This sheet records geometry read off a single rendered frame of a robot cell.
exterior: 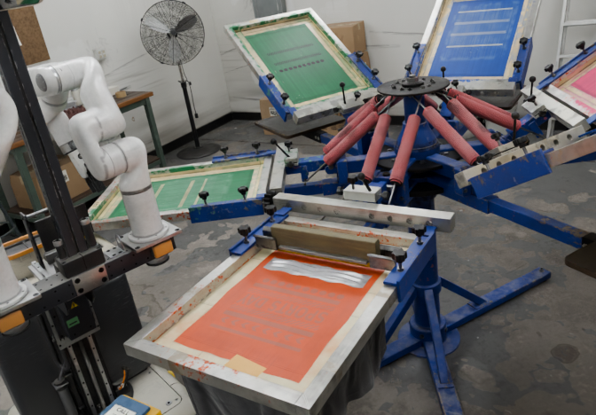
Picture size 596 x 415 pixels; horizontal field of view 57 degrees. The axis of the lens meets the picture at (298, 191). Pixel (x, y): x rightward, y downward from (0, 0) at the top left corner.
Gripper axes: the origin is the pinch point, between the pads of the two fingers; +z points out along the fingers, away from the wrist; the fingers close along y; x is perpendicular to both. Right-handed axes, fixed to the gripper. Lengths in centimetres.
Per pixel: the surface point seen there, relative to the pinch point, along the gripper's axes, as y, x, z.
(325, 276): -58, -34, 53
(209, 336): -57, 5, 46
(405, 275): -80, -46, 58
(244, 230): -32, -28, 33
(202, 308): -44, 0, 43
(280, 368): -80, -1, 54
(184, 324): -47, 7, 42
